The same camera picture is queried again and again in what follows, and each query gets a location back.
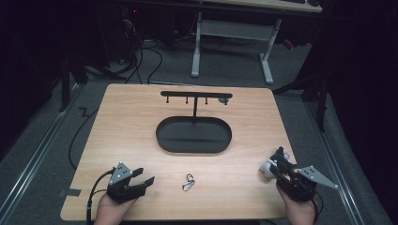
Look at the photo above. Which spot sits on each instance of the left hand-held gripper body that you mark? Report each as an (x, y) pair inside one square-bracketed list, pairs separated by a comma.
[(120, 187)]

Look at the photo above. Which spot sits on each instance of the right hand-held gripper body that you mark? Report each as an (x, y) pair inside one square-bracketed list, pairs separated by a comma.
[(302, 184)]

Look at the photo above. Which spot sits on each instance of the person's right hand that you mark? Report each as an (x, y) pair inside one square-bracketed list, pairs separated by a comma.
[(297, 209)]

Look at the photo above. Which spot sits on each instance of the person's left hand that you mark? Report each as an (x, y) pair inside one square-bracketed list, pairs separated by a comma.
[(111, 212)]

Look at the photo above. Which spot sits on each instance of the silver carabiner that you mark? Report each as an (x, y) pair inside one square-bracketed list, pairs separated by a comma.
[(188, 182)]

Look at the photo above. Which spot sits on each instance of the grey tape strip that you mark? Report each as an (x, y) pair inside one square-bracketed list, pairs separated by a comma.
[(70, 192)]

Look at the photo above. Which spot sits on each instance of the black hook stand with tray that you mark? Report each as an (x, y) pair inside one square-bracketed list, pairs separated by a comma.
[(194, 137)]

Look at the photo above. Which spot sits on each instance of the black metal stand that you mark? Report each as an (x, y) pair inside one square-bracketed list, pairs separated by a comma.
[(316, 90), (67, 78)]

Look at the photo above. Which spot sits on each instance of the red object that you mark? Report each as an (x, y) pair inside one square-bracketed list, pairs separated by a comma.
[(288, 44)]

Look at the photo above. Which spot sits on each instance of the white-legged desk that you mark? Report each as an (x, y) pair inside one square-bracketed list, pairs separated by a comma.
[(233, 29)]

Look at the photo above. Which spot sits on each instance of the black keyboard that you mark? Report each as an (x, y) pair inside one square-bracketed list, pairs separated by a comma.
[(292, 1)]

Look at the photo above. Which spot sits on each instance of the black computer mouse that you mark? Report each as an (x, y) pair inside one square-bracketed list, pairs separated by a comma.
[(313, 2)]

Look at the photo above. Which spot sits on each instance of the metal floor rail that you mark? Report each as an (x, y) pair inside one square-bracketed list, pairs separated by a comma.
[(34, 162), (331, 162)]

